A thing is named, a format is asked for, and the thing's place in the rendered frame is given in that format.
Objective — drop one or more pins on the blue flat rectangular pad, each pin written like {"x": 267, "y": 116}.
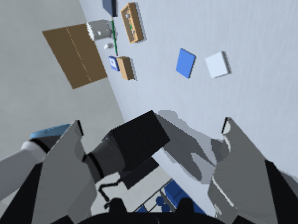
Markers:
{"x": 185, "y": 63}

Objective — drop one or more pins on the wooden ball maze puzzle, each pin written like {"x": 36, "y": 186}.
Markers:
{"x": 131, "y": 23}

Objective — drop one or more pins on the brown rectangular box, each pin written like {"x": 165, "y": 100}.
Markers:
{"x": 125, "y": 67}

